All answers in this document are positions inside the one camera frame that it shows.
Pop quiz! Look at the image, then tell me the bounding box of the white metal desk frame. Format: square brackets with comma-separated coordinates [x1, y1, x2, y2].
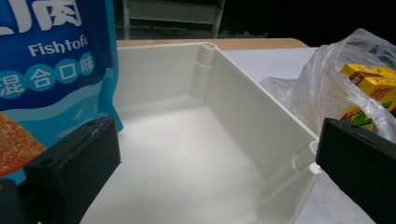
[122, 0, 226, 40]

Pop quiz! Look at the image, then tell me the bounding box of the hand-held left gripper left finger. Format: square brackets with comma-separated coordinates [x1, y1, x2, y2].
[23, 116, 121, 224]

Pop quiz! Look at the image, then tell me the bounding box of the clear plastic bag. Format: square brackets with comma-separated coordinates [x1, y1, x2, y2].
[261, 28, 396, 146]

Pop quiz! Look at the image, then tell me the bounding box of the yellow drink carton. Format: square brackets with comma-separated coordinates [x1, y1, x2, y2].
[339, 63, 396, 132]

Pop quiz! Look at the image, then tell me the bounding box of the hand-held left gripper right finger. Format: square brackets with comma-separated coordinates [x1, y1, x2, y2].
[316, 117, 396, 224]

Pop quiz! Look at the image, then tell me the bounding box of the white plastic tray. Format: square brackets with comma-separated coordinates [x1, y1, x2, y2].
[78, 41, 321, 224]

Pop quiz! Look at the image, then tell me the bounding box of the blue snack pouch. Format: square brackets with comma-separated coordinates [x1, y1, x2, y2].
[0, 0, 124, 185]

